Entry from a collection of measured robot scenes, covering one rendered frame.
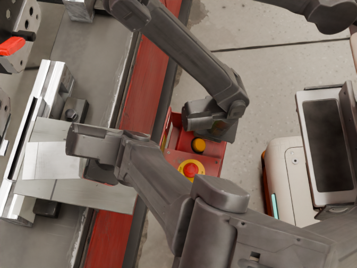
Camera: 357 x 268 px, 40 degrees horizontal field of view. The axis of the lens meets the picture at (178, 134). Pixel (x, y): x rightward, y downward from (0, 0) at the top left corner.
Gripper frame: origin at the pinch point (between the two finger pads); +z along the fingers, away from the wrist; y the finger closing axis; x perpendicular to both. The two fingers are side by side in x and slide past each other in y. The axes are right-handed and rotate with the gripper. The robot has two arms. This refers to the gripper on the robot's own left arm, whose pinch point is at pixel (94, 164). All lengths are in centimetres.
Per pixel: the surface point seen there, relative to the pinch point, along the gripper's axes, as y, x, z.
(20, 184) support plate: 6.5, -12.4, 9.2
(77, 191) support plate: 6.1, -1.4, 2.7
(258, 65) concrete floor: -84, 81, 71
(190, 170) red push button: -7.4, 26.6, 8.3
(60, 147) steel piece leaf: -3.0, -6.9, 5.9
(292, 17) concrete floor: -112, 93, 65
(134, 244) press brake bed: 5, 45, 86
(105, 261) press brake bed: 16.5, 20.3, 40.5
